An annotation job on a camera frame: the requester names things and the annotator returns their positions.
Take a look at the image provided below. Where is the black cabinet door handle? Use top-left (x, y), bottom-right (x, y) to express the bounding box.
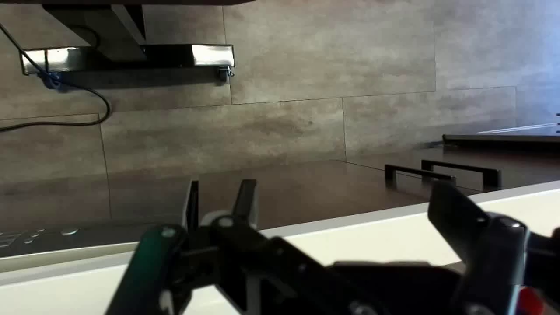
top-left (383, 163), bottom-right (456, 190)
top-left (420, 158), bottom-right (504, 193)

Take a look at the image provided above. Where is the thin black floor cable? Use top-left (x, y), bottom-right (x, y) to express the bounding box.
top-left (0, 23), bottom-right (113, 134)

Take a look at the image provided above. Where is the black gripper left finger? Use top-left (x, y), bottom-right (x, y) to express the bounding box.
top-left (103, 177), bottom-right (351, 315)

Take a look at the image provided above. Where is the flat dark floor platform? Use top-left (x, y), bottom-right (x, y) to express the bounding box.
top-left (441, 132), bottom-right (560, 149)

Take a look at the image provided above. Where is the small blue clamp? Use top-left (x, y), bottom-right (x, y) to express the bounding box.
top-left (38, 69), bottom-right (73, 93)

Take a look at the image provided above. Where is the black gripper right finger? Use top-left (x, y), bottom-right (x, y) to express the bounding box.
top-left (427, 181), bottom-right (560, 315)

